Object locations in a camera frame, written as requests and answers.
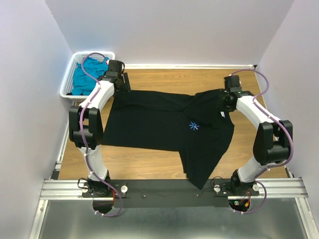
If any white plastic basket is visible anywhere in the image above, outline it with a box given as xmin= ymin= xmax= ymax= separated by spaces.
xmin=59 ymin=51 xmax=116 ymax=102

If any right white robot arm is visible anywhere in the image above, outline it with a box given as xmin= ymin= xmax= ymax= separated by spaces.
xmin=218 ymin=74 xmax=294 ymax=195

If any aluminium rail frame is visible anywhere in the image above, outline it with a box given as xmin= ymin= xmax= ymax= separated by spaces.
xmin=28 ymin=101 xmax=319 ymax=239

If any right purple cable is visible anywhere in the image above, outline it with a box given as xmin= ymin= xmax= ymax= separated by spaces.
xmin=228 ymin=69 xmax=294 ymax=175

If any purple cable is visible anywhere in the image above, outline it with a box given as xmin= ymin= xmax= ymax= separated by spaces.
xmin=79 ymin=52 xmax=124 ymax=217
xmin=228 ymin=69 xmax=294 ymax=175

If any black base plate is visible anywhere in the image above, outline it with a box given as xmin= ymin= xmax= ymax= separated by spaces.
xmin=77 ymin=177 xmax=259 ymax=209

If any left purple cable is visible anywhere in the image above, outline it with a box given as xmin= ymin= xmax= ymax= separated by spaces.
xmin=79 ymin=52 xmax=124 ymax=217

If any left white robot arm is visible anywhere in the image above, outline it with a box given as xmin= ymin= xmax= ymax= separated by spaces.
xmin=69 ymin=55 xmax=131 ymax=197

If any black t shirt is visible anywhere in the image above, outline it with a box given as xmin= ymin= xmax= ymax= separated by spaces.
xmin=102 ymin=89 xmax=234 ymax=189

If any blue t shirt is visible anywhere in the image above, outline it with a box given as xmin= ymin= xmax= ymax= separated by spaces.
xmin=71 ymin=57 xmax=108 ymax=96

